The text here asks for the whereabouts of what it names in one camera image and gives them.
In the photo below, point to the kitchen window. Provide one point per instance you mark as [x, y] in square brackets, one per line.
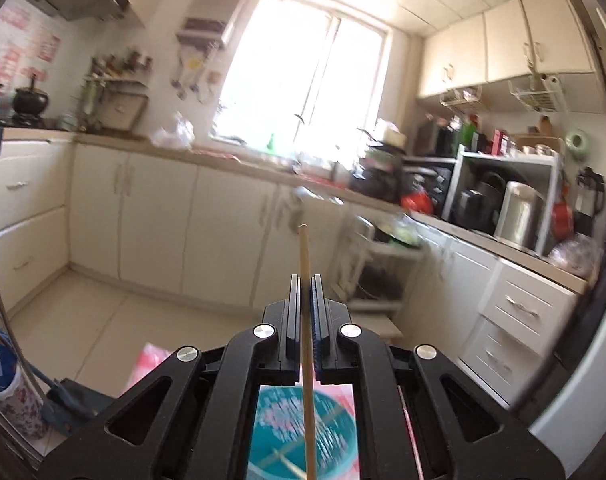
[283, 60]

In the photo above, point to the bagged green vegetables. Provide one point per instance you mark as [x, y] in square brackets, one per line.
[400, 235]

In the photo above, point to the white water heater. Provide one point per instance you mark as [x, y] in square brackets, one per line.
[213, 10]

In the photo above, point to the hanging kitchen utensils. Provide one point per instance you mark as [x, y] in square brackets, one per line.
[193, 77]

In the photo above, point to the cream base cabinets with doors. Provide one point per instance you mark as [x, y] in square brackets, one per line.
[183, 230]

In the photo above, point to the black air fryer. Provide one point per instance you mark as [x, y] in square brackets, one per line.
[475, 202]

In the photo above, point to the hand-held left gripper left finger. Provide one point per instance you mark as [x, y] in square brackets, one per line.
[294, 320]

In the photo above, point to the black gas stove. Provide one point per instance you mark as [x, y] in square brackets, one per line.
[28, 122]

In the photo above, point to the black electric kettle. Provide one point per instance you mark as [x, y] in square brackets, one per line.
[590, 200]

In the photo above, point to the metal spice rack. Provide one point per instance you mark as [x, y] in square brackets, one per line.
[118, 95]

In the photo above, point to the white counter shelf rack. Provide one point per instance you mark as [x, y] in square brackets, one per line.
[508, 160]

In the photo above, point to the red plastic bag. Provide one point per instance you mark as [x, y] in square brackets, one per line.
[417, 202]

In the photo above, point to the small green bottle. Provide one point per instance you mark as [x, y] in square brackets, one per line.
[271, 144]

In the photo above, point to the dark kitchenware pile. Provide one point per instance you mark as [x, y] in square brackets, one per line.
[378, 170]

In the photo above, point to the wooden chopstick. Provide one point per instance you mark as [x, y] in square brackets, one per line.
[288, 465]
[305, 260]
[333, 412]

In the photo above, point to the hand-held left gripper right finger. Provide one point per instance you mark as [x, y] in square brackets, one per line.
[317, 330]

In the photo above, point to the pink wall stickers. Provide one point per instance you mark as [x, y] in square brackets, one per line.
[28, 50]

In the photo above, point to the black toaster oven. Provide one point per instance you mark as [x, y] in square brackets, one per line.
[428, 185]

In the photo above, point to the white base cabinet with drawers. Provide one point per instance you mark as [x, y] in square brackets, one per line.
[513, 320]

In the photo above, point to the black cooking pot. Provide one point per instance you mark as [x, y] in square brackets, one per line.
[30, 100]

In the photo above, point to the clear plastic bag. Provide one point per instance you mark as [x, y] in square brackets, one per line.
[173, 132]

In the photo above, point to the white kitchen trolley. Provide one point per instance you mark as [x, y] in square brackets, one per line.
[368, 265]

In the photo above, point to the patterned fabric bag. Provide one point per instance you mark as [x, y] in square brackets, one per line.
[20, 410]

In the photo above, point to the red hanging pan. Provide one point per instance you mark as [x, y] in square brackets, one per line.
[562, 220]

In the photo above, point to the round green holder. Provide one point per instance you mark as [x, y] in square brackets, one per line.
[577, 142]

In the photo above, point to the cream cabinet with drawers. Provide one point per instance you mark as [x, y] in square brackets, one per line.
[28, 210]

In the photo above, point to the cream wall cabinets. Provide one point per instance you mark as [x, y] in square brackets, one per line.
[503, 45]

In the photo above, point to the dark plastic clamp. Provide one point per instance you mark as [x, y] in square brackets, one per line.
[75, 405]

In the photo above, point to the teal perforated plastic basket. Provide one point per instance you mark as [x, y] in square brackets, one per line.
[335, 452]

